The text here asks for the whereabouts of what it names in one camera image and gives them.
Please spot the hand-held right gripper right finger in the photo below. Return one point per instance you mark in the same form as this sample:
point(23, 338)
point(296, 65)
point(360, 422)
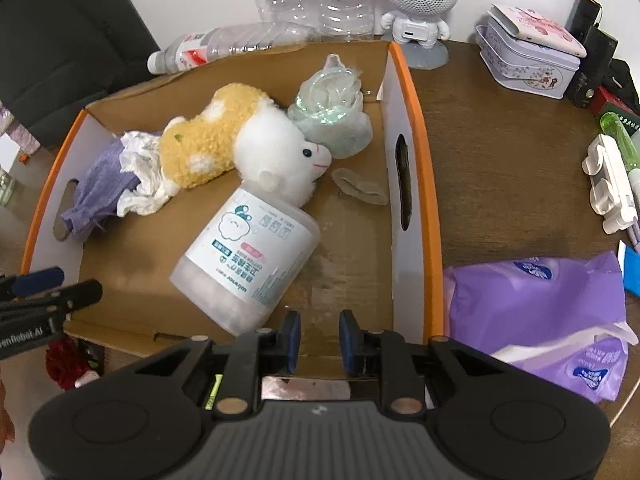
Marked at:
point(347, 344)

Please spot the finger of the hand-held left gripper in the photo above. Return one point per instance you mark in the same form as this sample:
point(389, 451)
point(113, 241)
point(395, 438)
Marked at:
point(37, 280)
point(80, 296)

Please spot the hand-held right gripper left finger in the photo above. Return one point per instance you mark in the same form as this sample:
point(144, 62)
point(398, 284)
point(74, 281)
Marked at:
point(292, 342)

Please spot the red artificial rose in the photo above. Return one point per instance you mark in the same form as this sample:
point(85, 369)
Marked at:
point(67, 362)

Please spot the orange rimmed cardboard box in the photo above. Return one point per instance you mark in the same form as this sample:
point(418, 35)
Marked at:
point(350, 260)

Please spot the clear cotton swab container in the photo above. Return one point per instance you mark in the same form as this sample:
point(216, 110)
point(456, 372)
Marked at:
point(245, 260)

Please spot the white tissue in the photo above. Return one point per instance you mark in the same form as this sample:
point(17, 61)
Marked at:
point(145, 180)

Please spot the yellow white plush hamster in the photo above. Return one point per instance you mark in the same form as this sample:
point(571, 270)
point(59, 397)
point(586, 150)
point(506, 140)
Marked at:
point(215, 135)

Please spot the iridescent clear plastic bag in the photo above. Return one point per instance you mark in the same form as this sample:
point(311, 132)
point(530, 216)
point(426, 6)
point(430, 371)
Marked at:
point(330, 110)

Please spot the clear glass cup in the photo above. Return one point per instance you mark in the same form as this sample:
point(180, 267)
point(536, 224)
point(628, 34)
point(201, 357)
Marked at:
point(9, 187)

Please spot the purple white vase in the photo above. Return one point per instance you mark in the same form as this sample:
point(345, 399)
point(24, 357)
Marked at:
point(17, 132)

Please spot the clear plastic piece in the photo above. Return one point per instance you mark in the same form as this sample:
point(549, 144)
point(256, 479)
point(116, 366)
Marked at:
point(360, 187)

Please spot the purple tissue pack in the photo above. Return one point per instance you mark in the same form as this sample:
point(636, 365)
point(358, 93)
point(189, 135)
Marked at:
point(530, 310)

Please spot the black paper bag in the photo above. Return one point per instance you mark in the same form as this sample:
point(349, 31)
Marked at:
point(65, 35)

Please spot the blue white tube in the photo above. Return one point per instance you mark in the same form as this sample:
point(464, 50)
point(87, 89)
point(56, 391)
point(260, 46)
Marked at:
point(631, 270)

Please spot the white folding holder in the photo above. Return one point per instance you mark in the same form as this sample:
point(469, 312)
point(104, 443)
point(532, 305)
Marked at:
point(607, 185)

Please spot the white boxed item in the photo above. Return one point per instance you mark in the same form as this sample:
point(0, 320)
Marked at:
point(525, 70)

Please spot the green spray bottle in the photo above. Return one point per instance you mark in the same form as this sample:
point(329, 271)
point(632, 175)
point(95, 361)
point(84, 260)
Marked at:
point(620, 140)

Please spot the black rectangular box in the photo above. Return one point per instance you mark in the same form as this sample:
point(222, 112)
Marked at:
point(584, 15)
point(595, 65)

